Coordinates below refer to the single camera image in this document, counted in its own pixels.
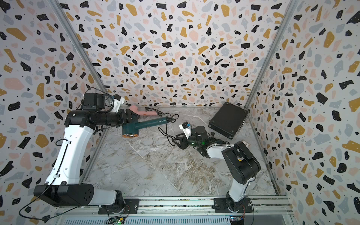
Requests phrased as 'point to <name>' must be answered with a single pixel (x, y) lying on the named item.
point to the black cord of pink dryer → (159, 112)
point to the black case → (228, 120)
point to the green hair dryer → (131, 130)
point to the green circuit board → (116, 220)
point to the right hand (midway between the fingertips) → (176, 138)
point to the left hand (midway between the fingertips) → (136, 117)
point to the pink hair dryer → (134, 108)
